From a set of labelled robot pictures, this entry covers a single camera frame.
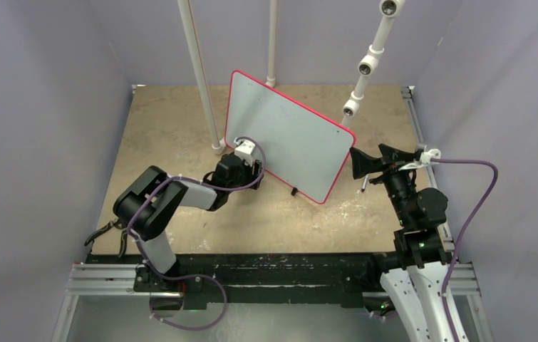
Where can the aluminium frame rail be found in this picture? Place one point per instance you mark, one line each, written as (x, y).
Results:
(118, 280)

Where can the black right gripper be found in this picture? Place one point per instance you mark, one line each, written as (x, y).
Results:
(392, 159)

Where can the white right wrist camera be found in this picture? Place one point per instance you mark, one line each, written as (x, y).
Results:
(426, 158)

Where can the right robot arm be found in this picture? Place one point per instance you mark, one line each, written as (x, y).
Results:
(415, 276)

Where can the white PVC pole with fittings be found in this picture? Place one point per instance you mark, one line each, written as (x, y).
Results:
(390, 11)

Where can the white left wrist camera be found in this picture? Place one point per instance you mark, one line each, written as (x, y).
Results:
(244, 150)

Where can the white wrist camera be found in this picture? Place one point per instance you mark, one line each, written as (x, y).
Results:
(426, 158)
(244, 150)

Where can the black pliers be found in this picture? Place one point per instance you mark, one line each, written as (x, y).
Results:
(113, 224)

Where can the pink-framed whiteboard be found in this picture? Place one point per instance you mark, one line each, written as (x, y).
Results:
(303, 148)

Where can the white PVC pole left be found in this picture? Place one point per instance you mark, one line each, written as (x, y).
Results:
(188, 22)

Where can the white PVC pole middle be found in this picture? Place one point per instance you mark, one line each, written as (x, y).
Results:
(273, 28)

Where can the black white marker pen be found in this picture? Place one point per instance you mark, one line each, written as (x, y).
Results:
(365, 183)

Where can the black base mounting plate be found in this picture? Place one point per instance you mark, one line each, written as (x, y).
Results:
(350, 280)

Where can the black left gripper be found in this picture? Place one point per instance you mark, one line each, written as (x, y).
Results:
(253, 171)

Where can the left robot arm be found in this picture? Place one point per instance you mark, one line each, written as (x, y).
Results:
(150, 202)

